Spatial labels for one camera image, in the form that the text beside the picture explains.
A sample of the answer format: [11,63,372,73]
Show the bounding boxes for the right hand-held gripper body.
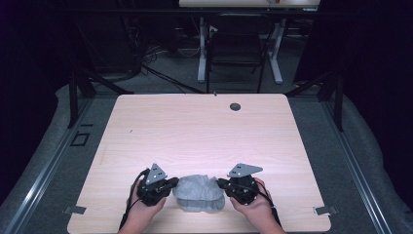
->
[223,162,264,207]

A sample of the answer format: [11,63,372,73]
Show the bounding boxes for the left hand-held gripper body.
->
[135,162,176,208]

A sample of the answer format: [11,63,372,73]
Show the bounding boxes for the grey sock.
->
[172,174,226,202]
[176,194,226,215]

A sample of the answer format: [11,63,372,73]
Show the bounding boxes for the person's left hand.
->
[127,178,168,226]

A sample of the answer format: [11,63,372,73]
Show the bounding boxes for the person's right hand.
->
[229,176,278,226]

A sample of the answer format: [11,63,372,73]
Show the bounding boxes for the black chair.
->
[205,13,275,95]

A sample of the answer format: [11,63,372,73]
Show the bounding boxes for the white-legged wooden desk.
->
[177,0,321,86]

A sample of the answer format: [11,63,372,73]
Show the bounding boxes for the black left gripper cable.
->
[118,168,151,230]

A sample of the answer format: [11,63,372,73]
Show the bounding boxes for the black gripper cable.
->
[254,180,282,227]
[118,168,151,230]

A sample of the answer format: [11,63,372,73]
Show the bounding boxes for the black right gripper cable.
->
[254,180,282,227]

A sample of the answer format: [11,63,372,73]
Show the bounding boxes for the grey metal table bracket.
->
[62,205,88,215]
[313,205,339,216]

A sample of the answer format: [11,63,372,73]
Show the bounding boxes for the black floor cables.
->
[141,63,207,96]

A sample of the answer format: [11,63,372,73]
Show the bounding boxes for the aluminium floor rail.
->
[2,97,95,234]
[320,97,394,234]

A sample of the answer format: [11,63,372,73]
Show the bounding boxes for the black metal frame stand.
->
[284,70,345,133]
[66,68,134,129]

